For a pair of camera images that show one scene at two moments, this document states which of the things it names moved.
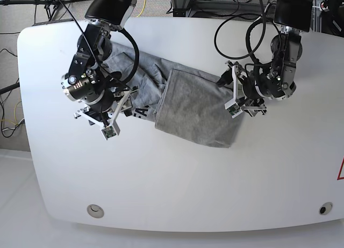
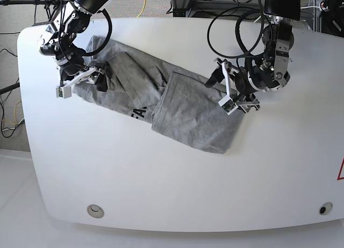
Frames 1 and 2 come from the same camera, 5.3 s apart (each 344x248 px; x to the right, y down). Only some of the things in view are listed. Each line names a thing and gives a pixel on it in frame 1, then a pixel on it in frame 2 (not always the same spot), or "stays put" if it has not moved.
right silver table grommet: (325, 208) stays put
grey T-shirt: (185, 107) stays put
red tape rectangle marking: (338, 177) stays put
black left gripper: (91, 92) -> (71, 63)
